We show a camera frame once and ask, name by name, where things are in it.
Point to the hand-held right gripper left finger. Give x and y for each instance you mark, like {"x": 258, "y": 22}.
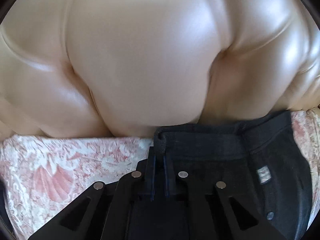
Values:
{"x": 150, "y": 180}

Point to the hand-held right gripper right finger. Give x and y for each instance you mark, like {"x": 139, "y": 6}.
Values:
{"x": 170, "y": 180}

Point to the black pants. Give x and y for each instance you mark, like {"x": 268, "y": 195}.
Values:
{"x": 225, "y": 150}

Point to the pink floral blanket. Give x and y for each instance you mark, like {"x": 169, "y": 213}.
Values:
{"x": 62, "y": 170}

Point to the beige tufted leather sofa back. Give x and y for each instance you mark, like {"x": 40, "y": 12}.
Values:
{"x": 150, "y": 55}

